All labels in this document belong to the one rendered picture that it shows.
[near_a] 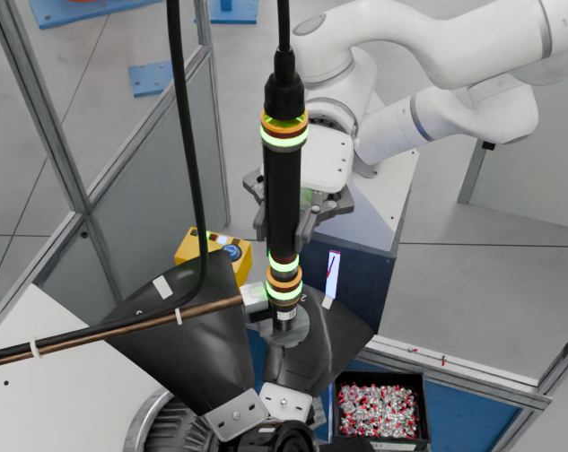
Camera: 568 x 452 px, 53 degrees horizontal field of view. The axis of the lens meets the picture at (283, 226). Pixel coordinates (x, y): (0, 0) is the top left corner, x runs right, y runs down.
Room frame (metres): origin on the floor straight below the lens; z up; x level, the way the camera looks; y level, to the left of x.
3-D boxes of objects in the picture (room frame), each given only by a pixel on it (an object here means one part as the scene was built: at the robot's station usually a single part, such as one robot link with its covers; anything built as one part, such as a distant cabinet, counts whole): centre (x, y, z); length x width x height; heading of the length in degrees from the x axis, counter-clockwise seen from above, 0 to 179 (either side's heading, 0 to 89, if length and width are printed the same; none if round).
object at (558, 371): (0.59, -0.62, 0.96); 0.03 x 0.03 x 0.20; 72
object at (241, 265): (0.85, 0.17, 1.02); 0.16 x 0.10 x 0.11; 72
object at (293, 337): (0.41, 0.01, 1.50); 0.09 x 0.07 x 0.10; 107
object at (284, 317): (0.41, 0.00, 1.65); 0.04 x 0.04 x 0.46
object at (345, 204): (0.47, -0.06, 1.65); 0.08 x 0.06 x 0.01; 42
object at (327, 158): (0.52, -0.03, 1.65); 0.11 x 0.10 x 0.07; 162
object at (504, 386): (0.72, -0.21, 0.82); 0.90 x 0.04 x 0.08; 72
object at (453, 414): (0.72, -0.21, 0.45); 0.82 x 0.01 x 0.66; 72
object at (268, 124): (0.41, 0.00, 1.80); 0.04 x 0.04 x 0.03
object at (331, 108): (0.58, -0.05, 1.66); 0.09 x 0.03 x 0.08; 72
